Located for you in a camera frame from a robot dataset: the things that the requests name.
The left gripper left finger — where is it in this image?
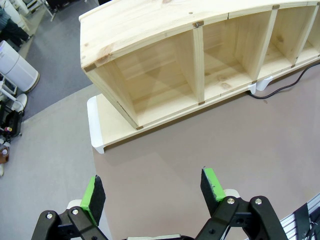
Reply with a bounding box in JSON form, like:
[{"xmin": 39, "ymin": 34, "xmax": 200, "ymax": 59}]
[{"xmin": 30, "ymin": 174, "xmax": 107, "ymax": 240}]

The aluminium frame rail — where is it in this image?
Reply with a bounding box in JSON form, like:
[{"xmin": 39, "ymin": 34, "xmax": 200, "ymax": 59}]
[{"xmin": 277, "ymin": 191, "xmax": 320, "ymax": 240}]

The wooden riser with white legs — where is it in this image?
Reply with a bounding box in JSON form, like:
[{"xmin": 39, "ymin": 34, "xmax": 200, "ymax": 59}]
[
  {"xmin": 255, "ymin": 57, "xmax": 320, "ymax": 92},
  {"xmin": 86, "ymin": 83, "xmax": 258, "ymax": 154}
]

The black power cable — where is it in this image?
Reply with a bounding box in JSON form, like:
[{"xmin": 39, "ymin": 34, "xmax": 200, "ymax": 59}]
[{"xmin": 248, "ymin": 61, "xmax": 320, "ymax": 100}]

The four-compartment pine wood shelf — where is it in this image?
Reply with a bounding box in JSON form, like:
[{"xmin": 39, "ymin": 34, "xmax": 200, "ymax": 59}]
[{"xmin": 78, "ymin": 0, "xmax": 320, "ymax": 131}]

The man in plaid shirt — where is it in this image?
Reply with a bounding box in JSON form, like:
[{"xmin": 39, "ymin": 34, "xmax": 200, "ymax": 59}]
[{"xmin": 0, "ymin": 4, "xmax": 31, "ymax": 48}]

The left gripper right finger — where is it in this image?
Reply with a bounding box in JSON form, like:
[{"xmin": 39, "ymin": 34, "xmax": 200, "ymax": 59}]
[{"xmin": 194, "ymin": 167, "xmax": 286, "ymax": 240}]

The white cylindrical air purifier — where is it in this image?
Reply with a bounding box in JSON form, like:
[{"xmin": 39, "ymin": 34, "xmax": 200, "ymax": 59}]
[{"xmin": 0, "ymin": 40, "xmax": 41, "ymax": 93}]

